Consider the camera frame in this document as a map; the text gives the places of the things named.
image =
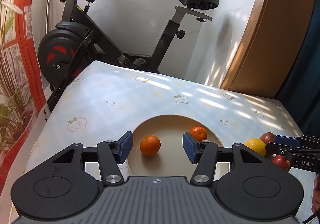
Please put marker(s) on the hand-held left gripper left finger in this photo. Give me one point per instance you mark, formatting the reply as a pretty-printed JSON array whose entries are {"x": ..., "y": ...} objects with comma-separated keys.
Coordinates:
[{"x": 126, "y": 147}]

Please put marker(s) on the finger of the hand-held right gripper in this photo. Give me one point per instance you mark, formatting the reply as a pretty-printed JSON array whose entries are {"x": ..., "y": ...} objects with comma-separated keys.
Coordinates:
[
  {"x": 287, "y": 141},
  {"x": 277, "y": 149}
]

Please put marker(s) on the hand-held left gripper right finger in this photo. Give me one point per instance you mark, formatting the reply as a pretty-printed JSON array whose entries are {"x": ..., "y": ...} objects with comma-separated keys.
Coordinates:
[{"x": 188, "y": 149}]

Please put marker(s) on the red apple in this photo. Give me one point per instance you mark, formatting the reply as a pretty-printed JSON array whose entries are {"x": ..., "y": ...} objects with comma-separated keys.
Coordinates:
[
  {"x": 267, "y": 137},
  {"x": 280, "y": 162}
]

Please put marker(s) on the orange mandarin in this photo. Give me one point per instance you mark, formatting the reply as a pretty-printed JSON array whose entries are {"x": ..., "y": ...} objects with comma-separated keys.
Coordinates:
[
  {"x": 199, "y": 132},
  {"x": 150, "y": 145}
]

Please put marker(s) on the yellow lemon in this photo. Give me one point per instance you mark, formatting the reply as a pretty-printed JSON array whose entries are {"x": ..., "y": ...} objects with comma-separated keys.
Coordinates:
[{"x": 255, "y": 146}]

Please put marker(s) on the beige round plate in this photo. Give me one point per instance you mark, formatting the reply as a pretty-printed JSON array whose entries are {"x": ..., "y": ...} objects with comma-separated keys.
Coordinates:
[{"x": 165, "y": 161}]

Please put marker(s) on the person's right hand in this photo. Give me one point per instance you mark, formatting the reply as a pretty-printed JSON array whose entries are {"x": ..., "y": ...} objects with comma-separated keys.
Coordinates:
[{"x": 317, "y": 192}]

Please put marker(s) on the dark teal curtain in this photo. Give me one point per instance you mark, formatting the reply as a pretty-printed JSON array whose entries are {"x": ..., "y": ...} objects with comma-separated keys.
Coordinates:
[{"x": 310, "y": 76}]

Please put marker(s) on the wooden door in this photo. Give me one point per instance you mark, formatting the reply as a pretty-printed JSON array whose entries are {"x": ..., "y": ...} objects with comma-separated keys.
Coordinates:
[{"x": 270, "y": 39}]

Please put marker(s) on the black exercise bike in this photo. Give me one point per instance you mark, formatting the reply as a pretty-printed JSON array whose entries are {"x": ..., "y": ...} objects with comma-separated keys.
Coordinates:
[{"x": 65, "y": 46}]

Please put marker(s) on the red plant-print curtain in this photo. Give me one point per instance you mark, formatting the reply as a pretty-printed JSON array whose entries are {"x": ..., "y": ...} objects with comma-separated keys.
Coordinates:
[{"x": 15, "y": 64}]

